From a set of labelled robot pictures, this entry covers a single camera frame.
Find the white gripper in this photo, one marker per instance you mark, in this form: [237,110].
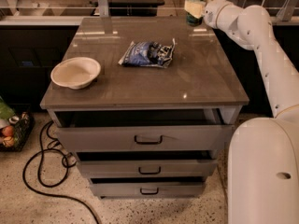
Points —
[213,13]

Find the green soda can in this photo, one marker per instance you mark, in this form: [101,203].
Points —
[194,9]

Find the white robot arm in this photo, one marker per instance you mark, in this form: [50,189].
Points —
[263,156]

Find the white paper bowl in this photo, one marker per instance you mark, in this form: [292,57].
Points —
[75,73]

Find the blue snack bag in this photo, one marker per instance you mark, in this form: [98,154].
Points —
[148,54]

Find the grey drawer cabinet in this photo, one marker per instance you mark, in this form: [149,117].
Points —
[199,87]

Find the top grey drawer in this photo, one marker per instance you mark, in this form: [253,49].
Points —
[146,138]

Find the grey drawer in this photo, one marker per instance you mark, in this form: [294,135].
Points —
[149,168]
[148,190]
[146,138]

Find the middle grey drawer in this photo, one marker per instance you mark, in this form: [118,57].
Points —
[149,168]

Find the bottom grey drawer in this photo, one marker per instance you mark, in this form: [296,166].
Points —
[148,190]

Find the green bag in basket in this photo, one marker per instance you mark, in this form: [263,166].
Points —
[6,111]

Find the orange fruit in basket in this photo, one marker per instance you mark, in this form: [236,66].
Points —
[8,131]

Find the black wire fruit basket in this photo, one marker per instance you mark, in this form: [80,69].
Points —
[23,125]

